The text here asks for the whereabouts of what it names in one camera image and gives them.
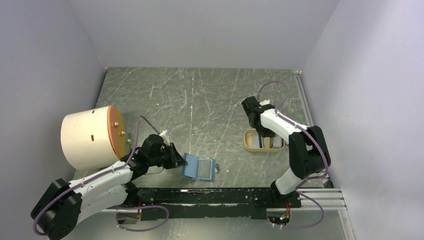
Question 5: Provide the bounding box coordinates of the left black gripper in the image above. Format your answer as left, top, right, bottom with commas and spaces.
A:
148, 141, 188, 169

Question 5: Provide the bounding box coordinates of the blue leather card holder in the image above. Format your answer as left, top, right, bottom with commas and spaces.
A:
181, 153, 220, 182

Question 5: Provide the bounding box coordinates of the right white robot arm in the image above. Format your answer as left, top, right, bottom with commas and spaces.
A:
241, 96, 331, 207

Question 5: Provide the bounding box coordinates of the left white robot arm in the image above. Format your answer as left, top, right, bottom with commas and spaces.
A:
30, 134, 187, 240

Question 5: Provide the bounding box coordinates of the grey striped loose card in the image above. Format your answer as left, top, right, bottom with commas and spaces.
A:
251, 134, 271, 149

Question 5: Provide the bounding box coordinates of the credit cards stack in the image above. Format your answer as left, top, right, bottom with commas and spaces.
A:
271, 136, 284, 149

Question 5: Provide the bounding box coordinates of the tan card tray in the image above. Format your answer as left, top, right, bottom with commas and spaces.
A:
243, 128, 286, 153

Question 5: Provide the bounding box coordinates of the cream cylindrical container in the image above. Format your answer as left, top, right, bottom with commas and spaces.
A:
60, 105, 127, 171

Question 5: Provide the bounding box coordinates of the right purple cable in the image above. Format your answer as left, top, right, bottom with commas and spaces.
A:
257, 81, 330, 230

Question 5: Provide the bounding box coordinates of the purple cable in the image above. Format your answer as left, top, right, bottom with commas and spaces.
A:
257, 81, 330, 230
32, 115, 163, 237

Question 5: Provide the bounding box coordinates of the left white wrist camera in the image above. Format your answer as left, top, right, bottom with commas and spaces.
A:
159, 129, 173, 145

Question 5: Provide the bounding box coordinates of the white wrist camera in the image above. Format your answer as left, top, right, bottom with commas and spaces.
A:
159, 129, 173, 145
259, 99, 270, 106

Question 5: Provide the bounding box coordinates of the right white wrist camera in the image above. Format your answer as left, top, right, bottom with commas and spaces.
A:
259, 99, 270, 106

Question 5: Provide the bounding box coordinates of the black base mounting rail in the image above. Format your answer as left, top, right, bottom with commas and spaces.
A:
117, 187, 302, 221

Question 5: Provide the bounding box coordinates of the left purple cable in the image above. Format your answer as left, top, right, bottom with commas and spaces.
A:
32, 115, 163, 237

